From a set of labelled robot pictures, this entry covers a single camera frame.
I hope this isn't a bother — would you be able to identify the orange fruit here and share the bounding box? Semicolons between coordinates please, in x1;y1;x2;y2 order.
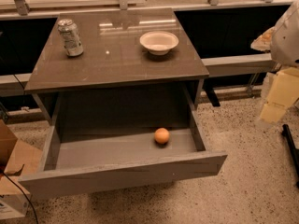
154;128;170;145

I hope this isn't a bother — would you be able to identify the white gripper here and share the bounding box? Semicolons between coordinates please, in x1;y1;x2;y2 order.
260;67;299;123

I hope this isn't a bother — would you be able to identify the black cable on floor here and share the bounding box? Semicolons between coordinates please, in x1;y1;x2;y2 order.
0;168;40;224

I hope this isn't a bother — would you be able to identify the white paper bowl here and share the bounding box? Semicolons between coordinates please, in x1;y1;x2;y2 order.
139;31;178;55

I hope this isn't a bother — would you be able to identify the brown cardboard box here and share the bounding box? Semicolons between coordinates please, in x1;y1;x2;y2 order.
0;119;43;198

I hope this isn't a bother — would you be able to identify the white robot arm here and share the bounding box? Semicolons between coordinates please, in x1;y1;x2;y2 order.
250;1;299;123

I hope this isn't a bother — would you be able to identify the grey cabinet with glossy top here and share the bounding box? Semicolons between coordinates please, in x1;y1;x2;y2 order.
25;8;209;119

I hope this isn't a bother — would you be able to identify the grey metal wall rail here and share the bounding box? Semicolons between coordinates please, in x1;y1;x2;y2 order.
0;53;277;97

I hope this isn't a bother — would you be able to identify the white labelled box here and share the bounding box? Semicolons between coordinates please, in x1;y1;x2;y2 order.
0;194;29;220

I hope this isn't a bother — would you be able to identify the black pole at right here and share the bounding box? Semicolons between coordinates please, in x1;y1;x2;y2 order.
282;124;299;188

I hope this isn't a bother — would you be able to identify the silver soda can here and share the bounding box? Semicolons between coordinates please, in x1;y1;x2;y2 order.
58;19;84;57

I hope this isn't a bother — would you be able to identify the open grey top drawer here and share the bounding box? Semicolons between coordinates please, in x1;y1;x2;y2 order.
18;91;228;201

